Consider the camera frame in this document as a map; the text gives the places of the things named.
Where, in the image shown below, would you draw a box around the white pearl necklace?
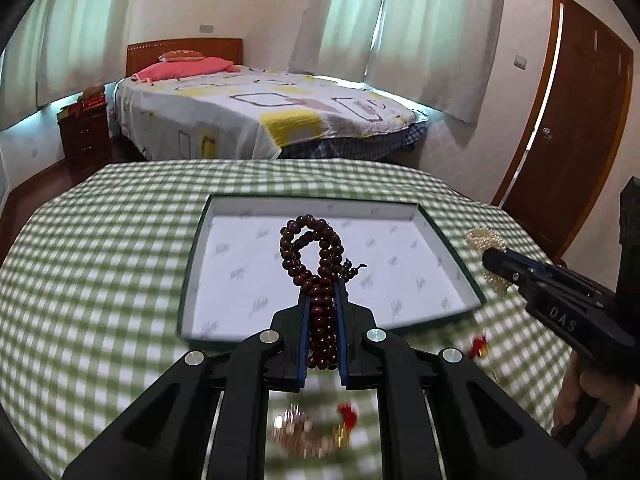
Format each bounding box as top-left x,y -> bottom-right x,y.
465,226 -> 514,297

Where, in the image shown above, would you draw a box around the dark red bead bracelet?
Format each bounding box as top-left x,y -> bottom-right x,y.
278,213 -> 368,371

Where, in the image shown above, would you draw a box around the pearl rhinestone brooch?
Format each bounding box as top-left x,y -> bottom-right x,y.
270,404 -> 352,458

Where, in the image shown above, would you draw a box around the red cord gold lock pendant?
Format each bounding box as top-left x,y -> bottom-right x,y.
468,334 -> 489,361

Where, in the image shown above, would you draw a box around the red knot gold charm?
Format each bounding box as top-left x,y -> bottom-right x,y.
332,403 -> 358,450

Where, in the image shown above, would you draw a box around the green white jewelry box tray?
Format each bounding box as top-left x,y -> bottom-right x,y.
177,194 -> 486,344

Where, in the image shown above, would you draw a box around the right hand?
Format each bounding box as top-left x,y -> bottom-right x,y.
553,351 -> 639,458

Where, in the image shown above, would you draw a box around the brown wooden door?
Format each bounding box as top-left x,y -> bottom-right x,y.
492,0 -> 634,262

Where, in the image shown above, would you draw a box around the green checkered tablecloth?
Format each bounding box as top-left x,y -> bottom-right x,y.
1,159 -> 570,479

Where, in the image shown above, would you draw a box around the bed with patterned sheet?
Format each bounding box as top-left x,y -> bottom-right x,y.
114,67 -> 428,160

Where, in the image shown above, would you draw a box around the right white curtain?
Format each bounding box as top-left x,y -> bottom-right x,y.
288,0 -> 503,125

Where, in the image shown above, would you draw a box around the white curtain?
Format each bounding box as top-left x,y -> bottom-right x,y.
288,0 -> 503,125
1,0 -> 130,130

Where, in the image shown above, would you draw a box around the dark wooden nightstand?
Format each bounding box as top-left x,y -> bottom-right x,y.
58,102 -> 112,172

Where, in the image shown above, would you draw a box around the pink pillow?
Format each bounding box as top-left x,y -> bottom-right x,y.
131,58 -> 235,82

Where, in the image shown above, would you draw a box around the orange patterned pillow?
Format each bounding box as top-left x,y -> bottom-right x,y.
158,49 -> 205,63

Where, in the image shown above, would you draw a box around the red items on nightstand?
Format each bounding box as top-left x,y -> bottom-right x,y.
56,84 -> 106,120

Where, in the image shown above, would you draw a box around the wooden headboard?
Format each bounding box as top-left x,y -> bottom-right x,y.
125,37 -> 244,77

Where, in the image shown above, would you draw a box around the left white curtain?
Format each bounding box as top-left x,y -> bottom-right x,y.
1,0 -> 130,130

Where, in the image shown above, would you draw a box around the wall light switch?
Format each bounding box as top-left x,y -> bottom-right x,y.
514,55 -> 527,70

